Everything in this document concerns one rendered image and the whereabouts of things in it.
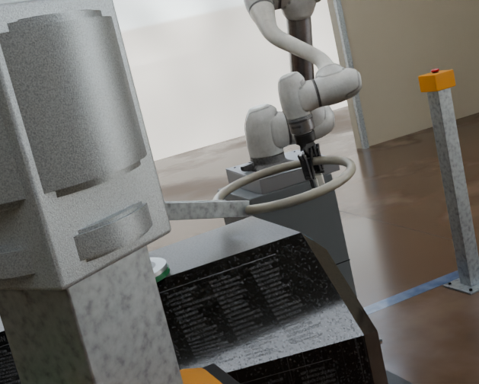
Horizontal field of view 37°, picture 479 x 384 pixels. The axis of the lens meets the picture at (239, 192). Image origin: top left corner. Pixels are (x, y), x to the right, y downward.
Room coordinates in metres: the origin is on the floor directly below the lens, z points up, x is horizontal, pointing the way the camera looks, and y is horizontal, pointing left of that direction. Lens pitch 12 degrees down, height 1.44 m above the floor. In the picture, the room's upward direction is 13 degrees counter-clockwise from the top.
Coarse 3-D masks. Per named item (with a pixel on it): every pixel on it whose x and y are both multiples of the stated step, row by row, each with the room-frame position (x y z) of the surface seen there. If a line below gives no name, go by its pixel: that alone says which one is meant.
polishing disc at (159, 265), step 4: (152, 260) 2.00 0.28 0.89; (156, 260) 1.99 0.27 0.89; (160, 260) 1.98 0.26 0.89; (164, 260) 1.97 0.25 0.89; (152, 264) 1.95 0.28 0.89; (156, 264) 1.95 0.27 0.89; (160, 264) 1.94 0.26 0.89; (164, 264) 1.93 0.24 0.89; (156, 268) 1.91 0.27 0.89; (160, 268) 1.90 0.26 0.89; (164, 268) 1.91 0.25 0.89; (156, 272) 1.88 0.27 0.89; (160, 272) 1.89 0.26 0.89; (156, 276) 1.88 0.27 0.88
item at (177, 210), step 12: (168, 204) 1.99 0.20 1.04; (180, 204) 2.01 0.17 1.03; (192, 204) 2.04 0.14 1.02; (204, 204) 2.07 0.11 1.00; (216, 204) 2.09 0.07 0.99; (228, 204) 2.12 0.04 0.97; (240, 204) 2.15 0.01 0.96; (168, 216) 1.98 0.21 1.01; (180, 216) 2.01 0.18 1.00; (192, 216) 2.03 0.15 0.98; (204, 216) 2.06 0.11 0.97; (216, 216) 2.09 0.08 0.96; (228, 216) 2.12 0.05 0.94; (240, 216) 2.14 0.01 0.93
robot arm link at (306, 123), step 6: (288, 120) 2.53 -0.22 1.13; (294, 120) 2.50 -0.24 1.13; (300, 120) 2.50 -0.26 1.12; (306, 120) 2.50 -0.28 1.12; (312, 120) 2.52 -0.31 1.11; (294, 126) 2.51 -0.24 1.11; (300, 126) 2.50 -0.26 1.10; (306, 126) 2.50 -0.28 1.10; (312, 126) 2.51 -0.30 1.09; (294, 132) 2.52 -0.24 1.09; (300, 132) 2.50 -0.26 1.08; (306, 132) 2.51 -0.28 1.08
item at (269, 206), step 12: (324, 156) 2.50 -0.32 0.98; (336, 156) 2.45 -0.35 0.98; (264, 168) 2.58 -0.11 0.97; (276, 168) 2.57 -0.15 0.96; (288, 168) 2.57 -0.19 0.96; (348, 168) 2.25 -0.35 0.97; (240, 180) 2.53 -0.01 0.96; (252, 180) 2.55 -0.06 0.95; (336, 180) 2.17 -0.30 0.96; (348, 180) 2.21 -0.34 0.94; (228, 192) 2.47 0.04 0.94; (312, 192) 2.12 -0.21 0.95; (324, 192) 2.13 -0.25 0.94; (264, 204) 2.13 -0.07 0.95; (276, 204) 2.12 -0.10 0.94; (288, 204) 2.11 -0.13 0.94
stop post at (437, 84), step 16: (432, 80) 3.38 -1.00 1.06; (448, 80) 3.39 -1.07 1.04; (432, 96) 3.43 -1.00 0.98; (448, 96) 3.41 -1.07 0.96; (432, 112) 3.44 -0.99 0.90; (448, 112) 3.40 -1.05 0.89; (448, 128) 3.40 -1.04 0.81; (448, 144) 3.39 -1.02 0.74; (448, 160) 3.39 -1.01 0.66; (448, 176) 3.41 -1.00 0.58; (464, 176) 3.41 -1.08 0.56; (448, 192) 3.43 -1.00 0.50; (464, 192) 3.41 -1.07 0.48; (448, 208) 3.45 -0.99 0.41; (464, 208) 3.40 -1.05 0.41; (464, 224) 3.39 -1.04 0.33; (464, 240) 3.39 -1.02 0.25; (464, 256) 3.40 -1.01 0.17; (464, 272) 3.42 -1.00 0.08; (464, 288) 3.38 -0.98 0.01
